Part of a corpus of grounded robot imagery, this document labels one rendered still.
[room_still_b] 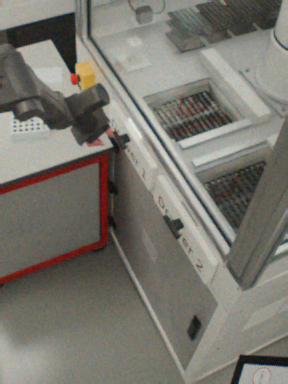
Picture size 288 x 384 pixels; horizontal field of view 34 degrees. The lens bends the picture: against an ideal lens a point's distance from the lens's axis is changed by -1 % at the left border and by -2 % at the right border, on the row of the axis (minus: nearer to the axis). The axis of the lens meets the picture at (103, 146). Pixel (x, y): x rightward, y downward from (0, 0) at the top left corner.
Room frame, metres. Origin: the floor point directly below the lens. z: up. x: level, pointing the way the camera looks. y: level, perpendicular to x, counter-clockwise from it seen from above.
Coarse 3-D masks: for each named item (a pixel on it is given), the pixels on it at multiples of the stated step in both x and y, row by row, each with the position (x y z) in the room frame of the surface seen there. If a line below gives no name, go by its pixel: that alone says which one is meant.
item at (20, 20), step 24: (0, 0) 1.60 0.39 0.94; (24, 0) 1.63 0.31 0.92; (48, 0) 1.67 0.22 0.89; (72, 0) 1.71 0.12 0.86; (0, 24) 1.59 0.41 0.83; (24, 24) 1.64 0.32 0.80; (48, 24) 1.70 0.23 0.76; (72, 24) 1.74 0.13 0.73; (72, 48) 1.73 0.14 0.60; (72, 72) 1.73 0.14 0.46
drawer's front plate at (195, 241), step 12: (156, 180) 0.77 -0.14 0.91; (156, 192) 0.76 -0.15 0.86; (168, 192) 0.72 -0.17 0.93; (168, 204) 0.70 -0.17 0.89; (180, 204) 0.68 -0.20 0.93; (180, 216) 0.65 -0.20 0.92; (192, 228) 0.61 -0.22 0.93; (180, 240) 0.63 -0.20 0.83; (192, 240) 0.59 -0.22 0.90; (204, 240) 0.57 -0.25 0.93; (204, 252) 0.54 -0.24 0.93; (204, 264) 0.53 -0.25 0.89; (216, 264) 0.51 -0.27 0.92; (204, 276) 0.52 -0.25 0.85
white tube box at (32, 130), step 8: (16, 120) 1.10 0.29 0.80; (32, 120) 1.10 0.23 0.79; (40, 120) 1.10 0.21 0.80; (16, 128) 1.06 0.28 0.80; (24, 128) 1.06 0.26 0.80; (32, 128) 1.06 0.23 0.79; (40, 128) 1.06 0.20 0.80; (16, 136) 1.04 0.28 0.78; (24, 136) 1.04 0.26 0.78; (32, 136) 1.04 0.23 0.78; (40, 136) 1.05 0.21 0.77; (48, 136) 1.05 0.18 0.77
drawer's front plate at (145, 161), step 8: (112, 104) 1.04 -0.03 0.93; (112, 112) 1.03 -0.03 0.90; (120, 112) 1.00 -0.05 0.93; (120, 120) 0.98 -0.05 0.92; (112, 128) 1.03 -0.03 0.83; (120, 128) 0.98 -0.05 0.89; (128, 128) 0.94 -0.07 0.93; (136, 136) 0.91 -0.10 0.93; (128, 144) 0.93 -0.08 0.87; (136, 144) 0.88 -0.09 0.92; (136, 152) 0.88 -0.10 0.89; (144, 152) 0.85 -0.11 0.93; (144, 160) 0.83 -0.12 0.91; (152, 160) 0.82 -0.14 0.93; (136, 168) 0.87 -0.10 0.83; (144, 168) 0.83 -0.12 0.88; (152, 168) 0.80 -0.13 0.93; (144, 176) 0.83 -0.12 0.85; (152, 176) 0.80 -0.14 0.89; (152, 184) 0.80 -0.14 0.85
